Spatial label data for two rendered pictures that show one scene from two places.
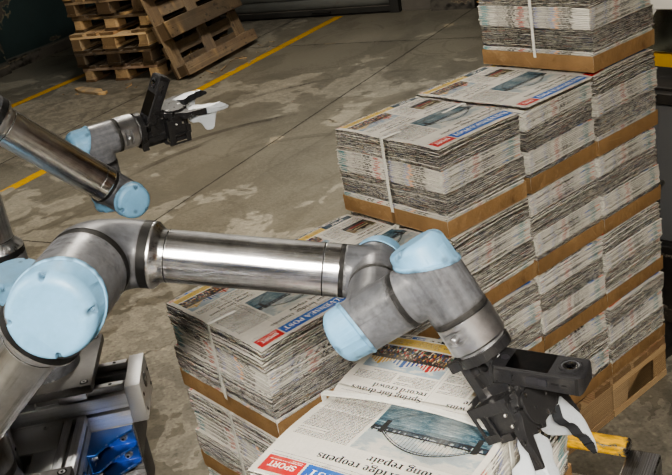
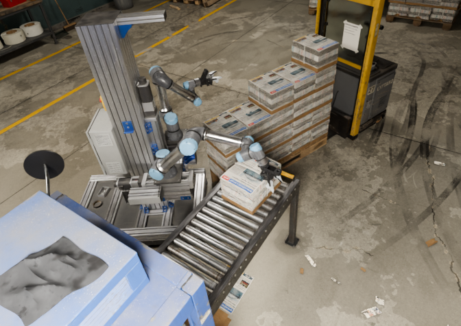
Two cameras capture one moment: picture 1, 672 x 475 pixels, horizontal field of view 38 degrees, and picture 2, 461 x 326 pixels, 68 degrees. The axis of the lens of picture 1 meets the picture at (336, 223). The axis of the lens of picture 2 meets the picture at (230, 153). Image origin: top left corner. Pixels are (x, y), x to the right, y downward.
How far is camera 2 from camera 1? 1.21 m
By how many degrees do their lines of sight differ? 19
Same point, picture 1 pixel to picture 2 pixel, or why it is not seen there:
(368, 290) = (245, 151)
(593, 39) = (318, 64)
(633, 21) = (331, 58)
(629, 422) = (313, 155)
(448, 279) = (258, 153)
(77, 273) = (193, 142)
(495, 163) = (286, 97)
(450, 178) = (274, 101)
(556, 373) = (275, 171)
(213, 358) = not seen: hidden behind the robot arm
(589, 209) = (310, 106)
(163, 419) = not seen: hidden behind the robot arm
